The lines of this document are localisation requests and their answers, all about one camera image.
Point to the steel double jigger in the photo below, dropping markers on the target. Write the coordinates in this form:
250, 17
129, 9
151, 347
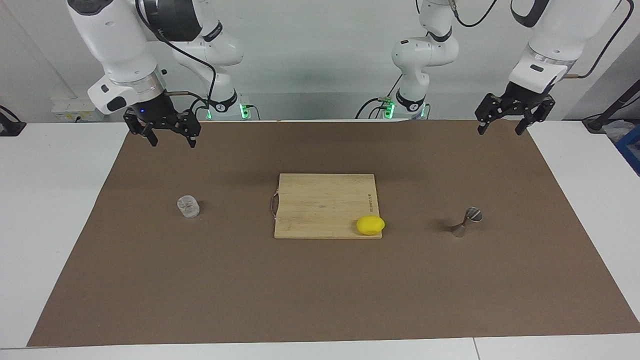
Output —
460, 230

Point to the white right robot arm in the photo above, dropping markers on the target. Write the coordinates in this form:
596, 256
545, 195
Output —
115, 40

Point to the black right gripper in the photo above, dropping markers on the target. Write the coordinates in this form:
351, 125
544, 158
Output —
150, 112

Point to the yellow lemon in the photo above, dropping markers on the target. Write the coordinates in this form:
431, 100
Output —
370, 225

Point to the small clear glass cup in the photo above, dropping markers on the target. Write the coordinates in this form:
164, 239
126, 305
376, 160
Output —
188, 206

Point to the white wall socket box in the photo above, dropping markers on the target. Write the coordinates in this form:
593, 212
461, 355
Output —
75, 109

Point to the clear plastic bag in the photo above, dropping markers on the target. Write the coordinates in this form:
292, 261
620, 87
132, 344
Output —
617, 131

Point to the bamboo cutting board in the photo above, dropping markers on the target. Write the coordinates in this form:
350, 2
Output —
325, 205

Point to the brown table mat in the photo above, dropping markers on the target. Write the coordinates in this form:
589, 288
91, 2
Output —
200, 280

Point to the black clamp mount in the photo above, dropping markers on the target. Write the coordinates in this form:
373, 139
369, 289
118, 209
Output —
10, 127

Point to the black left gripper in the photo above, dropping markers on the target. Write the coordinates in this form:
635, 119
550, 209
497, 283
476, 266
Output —
522, 96

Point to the black stand pole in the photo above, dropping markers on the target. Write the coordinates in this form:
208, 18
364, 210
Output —
597, 122

